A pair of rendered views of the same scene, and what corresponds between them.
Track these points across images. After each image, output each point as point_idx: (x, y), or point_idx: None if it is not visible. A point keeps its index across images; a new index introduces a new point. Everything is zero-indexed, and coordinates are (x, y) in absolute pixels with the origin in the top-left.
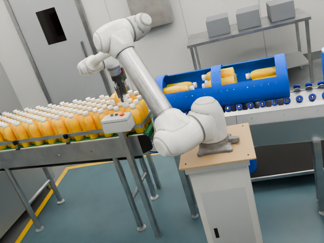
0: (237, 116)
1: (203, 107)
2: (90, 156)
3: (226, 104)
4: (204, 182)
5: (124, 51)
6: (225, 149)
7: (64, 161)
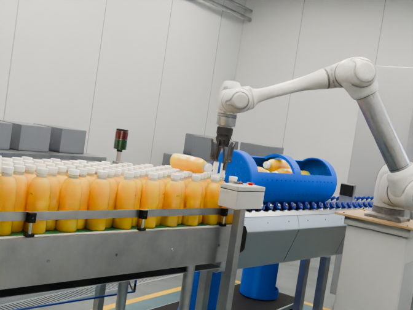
0: (298, 217)
1: None
2: (166, 261)
3: (292, 200)
4: (409, 250)
5: (377, 91)
6: (407, 218)
7: (117, 270)
